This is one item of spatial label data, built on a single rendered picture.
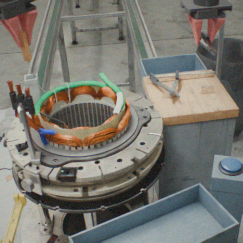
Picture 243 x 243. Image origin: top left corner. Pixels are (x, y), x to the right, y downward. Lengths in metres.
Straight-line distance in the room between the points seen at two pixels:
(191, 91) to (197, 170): 0.20
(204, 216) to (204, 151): 0.29
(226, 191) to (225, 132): 0.20
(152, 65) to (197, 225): 0.58
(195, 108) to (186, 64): 0.29
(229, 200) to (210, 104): 0.23
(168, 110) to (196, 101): 0.08
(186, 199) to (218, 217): 0.07
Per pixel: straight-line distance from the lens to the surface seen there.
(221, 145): 0.96
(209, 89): 0.95
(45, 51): 2.02
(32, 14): 0.76
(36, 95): 0.83
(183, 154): 0.95
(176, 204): 0.70
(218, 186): 0.78
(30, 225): 1.03
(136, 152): 0.72
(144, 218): 0.68
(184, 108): 0.90
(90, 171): 0.69
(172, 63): 1.15
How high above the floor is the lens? 1.55
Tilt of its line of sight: 35 degrees down
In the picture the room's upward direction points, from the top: 4 degrees counter-clockwise
